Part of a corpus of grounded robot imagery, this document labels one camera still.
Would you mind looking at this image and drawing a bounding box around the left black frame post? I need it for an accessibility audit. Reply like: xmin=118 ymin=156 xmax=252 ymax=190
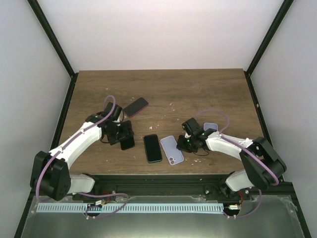
xmin=26 ymin=0 xmax=75 ymax=79

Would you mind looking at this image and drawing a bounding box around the lilac phone case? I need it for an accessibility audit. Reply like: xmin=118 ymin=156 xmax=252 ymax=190
xmin=160 ymin=135 xmax=184 ymax=166

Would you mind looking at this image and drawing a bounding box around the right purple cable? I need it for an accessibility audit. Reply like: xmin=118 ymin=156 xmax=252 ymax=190
xmin=192 ymin=109 xmax=279 ymax=218

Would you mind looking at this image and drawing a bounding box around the right black frame post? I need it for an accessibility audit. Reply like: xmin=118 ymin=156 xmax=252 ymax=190
xmin=244 ymin=0 xmax=295 ymax=77

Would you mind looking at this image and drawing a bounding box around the black frame post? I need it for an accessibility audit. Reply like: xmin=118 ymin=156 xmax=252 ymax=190
xmin=244 ymin=0 xmax=295 ymax=77
xmin=26 ymin=0 xmax=75 ymax=79

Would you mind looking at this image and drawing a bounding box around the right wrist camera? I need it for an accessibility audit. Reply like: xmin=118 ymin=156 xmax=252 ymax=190
xmin=183 ymin=125 xmax=192 ymax=138

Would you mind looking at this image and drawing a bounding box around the light blue slotted cable duct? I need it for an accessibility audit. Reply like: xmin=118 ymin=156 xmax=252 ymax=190
xmin=36 ymin=203 xmax=224 ymax=214

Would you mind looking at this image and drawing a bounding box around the grey metal sheet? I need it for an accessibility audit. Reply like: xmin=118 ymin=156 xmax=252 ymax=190
xmin=21 ymin=195 xmax=304 ymax=238

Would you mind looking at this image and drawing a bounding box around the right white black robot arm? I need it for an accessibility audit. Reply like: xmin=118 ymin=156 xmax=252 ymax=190
xmin=176 ymin=118 xmax=287 ymax=200

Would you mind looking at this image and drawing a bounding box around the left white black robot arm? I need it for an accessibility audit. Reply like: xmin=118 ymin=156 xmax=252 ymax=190
xmin=30 ymin=103 xmax=134 ymax=201

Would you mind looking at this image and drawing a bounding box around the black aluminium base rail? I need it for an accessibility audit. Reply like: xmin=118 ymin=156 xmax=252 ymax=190
xmin=71 ymin=175 xmax=293 ymax=201

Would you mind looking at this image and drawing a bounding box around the black phone with red edge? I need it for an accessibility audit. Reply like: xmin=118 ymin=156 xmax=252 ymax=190
xmin=123 ymin=97 xmax=149 ymax=117

